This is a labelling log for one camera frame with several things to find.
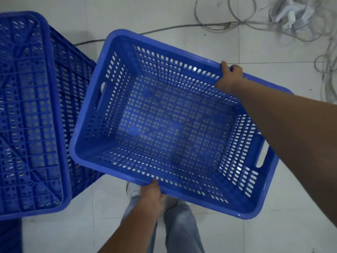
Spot person's right hand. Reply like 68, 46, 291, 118
214, 60, 247, 94

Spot person's left hand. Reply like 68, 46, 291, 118
139, 179, 166, 217

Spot blue perforated plastic basket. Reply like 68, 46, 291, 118
69, 29, 294, 220

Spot person's left forearm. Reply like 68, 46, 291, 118
97, 208, 160, 253

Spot person's right forearm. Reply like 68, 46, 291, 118
233, 77, 337, 227

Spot light blue jeans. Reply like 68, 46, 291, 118
120, 195, 205, 253

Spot white power strip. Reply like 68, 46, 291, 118
267, 0, 315, 30

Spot upturned blue plastic crate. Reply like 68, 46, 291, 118
0, 11, 106, 222

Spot grey looped cable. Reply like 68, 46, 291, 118
194, 0, 272, 32

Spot black floor cable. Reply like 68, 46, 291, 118
73, 21, 239, 47

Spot tangled grey cable bundle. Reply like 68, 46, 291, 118
313, 13, 337, 104

